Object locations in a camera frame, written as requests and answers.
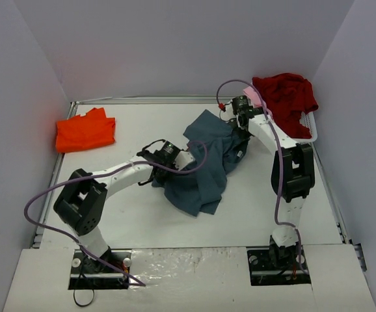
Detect blue-grey t shirt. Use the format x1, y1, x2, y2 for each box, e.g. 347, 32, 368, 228
152, 110, 249, 217

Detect orange t shirt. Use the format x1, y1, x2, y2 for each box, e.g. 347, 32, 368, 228
55, 108, 116, 153

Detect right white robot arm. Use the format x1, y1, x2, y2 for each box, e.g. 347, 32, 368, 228
226, 96, 315, 268

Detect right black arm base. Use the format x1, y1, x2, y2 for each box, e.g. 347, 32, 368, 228
247, 245, 311, 287

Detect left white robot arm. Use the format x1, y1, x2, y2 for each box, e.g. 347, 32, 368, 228
53, 141, 194, 272

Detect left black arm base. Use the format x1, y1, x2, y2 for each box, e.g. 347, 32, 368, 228
68, 250, 129, 290

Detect pink t shirt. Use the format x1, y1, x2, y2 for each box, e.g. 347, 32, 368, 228
243, 86, 266, 108

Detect dark red t shirt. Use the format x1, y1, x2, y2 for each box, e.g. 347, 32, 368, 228
252, 73, 319, 139

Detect white plastic laundry basket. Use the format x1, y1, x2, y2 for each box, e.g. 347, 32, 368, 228
265, 107, 319, 144

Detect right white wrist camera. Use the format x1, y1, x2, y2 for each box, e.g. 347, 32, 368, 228
219, 101, 235, 122

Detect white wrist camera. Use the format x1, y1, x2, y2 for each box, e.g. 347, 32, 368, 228
174, 150, 195, 171
219, 101, 235, 122

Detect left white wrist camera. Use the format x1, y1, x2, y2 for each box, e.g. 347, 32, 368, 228
174, 150, 195, 171

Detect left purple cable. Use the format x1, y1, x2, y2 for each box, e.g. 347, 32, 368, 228
23, 140, 208, 287

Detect purple cable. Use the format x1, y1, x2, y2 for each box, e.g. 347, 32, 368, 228
216, 79, 306, 272
23, 140, 208, 287

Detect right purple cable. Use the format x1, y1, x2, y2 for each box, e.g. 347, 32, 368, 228
216, 79, 306, 272

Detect black loop cable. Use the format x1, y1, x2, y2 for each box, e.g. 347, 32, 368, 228
73, 276, 95, 308

